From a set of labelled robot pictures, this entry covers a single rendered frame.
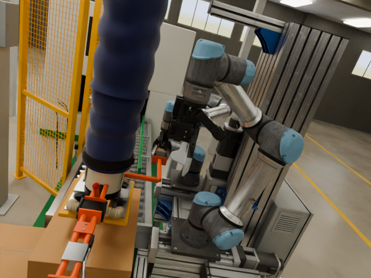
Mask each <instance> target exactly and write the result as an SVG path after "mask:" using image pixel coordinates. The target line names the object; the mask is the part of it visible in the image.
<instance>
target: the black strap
mask: <svg viewBox="0 0 371 278"><path fill-rule="evenodd" d="M135 157H136V154H134V152H133V153H132V155H131V158H129V159H127V160H125V161H122V162H104V161H99V160H96V159H94V158H92V157H91V156H89V155H88V154H87V152H86V145H85V146H84V147H83V152H82V158H83V160H84V161H85V162H86V163H87V164H88V165H90V166H91V167H93V168H97V169H100V170H106V171H119V170H124V169H127V168H128V167H130V166H131V165H134V161H135Z"/></svg>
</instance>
